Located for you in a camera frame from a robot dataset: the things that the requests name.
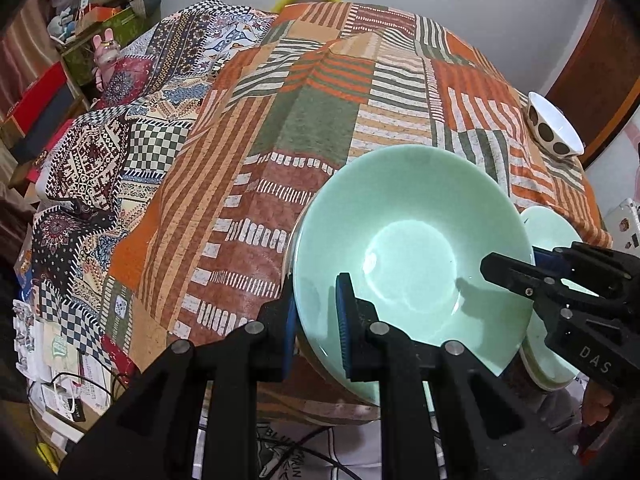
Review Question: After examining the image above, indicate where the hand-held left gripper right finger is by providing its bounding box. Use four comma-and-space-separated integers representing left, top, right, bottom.
335, 272, 581, 480

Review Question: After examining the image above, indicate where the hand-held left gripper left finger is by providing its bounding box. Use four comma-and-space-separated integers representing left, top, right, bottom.
59, 287, 301, 480

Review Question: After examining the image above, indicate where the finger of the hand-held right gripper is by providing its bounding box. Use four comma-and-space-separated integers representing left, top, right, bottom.
531, 241, 640, 305
480, 252, 574, 319

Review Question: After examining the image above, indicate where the green bowl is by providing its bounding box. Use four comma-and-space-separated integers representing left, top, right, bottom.
519, 205, 585, 392

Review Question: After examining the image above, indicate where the green plate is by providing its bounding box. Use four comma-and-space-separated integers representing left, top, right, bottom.
291, 144, 535, 407

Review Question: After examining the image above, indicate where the person's right hand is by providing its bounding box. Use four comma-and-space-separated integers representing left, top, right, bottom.
581, 381, 616, 430

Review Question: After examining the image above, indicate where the white stickered case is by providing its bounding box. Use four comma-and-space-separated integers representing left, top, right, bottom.
602, 197, 640, 252

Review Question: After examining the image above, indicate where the white printed cloth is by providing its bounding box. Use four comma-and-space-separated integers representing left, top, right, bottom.
200, 410, 441, 480

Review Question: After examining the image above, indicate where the brown dotted bowl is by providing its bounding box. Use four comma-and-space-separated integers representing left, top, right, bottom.
526, 91, 585, 158

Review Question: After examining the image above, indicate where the brown wooden door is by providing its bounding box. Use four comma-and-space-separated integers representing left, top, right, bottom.
545, 0, 640, 166

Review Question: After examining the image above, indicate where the orange striped patchwork blanket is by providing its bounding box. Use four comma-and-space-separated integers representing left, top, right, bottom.
97, 2, 613, 426

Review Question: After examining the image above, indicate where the pile of papers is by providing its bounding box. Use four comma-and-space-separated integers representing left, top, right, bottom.
12, 300, 116, 453

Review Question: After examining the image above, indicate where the checkered patterned quilt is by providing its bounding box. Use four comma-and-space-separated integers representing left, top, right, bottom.
15, 0, 278, 361

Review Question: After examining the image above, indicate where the dark grey box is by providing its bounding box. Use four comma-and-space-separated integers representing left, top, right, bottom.
10, 85, 77, 161

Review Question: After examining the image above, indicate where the pink rabbit toy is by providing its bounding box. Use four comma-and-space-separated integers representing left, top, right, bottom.
91, 27, 123, 93

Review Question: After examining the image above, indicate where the red box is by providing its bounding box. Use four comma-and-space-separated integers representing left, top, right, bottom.
0, 62, 69, 131

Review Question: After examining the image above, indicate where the green box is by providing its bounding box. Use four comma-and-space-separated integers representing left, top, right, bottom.
60, 7, 143, 81

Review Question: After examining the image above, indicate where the thin black cable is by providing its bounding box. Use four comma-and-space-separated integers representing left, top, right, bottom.
50, 370, 133, 411

